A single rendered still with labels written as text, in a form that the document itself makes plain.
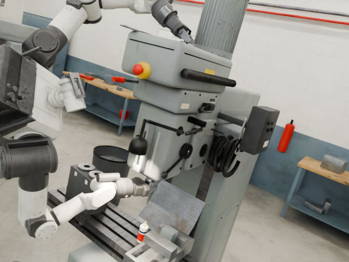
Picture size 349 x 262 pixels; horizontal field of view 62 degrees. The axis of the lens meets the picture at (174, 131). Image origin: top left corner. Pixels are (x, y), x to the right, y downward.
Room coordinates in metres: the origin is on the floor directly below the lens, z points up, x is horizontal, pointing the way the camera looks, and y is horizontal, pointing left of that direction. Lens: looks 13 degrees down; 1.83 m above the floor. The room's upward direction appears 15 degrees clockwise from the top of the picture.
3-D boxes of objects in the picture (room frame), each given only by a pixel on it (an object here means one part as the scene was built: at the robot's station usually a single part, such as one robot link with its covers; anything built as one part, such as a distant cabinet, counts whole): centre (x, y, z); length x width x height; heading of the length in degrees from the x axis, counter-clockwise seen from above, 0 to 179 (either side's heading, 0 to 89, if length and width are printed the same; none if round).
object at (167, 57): (1.27, 0.04, 1.81); 0.47 x 0.26 x 0.16; 149
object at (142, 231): (1.23, 0.02, 1.01); 0.04 x 0.04 x 0.11
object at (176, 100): (1.29, 0.03, 1.68); 0.34 x 0.24 x 0.10; 149
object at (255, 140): (1.34, -0.39, 1.62); 0.20 x 0.09 x 0.21; 149
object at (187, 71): (1.21, -0.09, 1.79); 0.45 x 0.04 x 0.04; 149
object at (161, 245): (1.12, -0.07, 1.05); 0.15 x 0.06 x 0.04; 61
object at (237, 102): (1.69, -0.20, 1.66); 0.80 x 0.23 x 0.20; 149
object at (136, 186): (1.20, 0.12, 1.23); 0.13 x 0.12 x 0.10; 40
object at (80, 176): (1.42, 0.37, 1.06); 0.22 x 0.12 x 0.20; 53
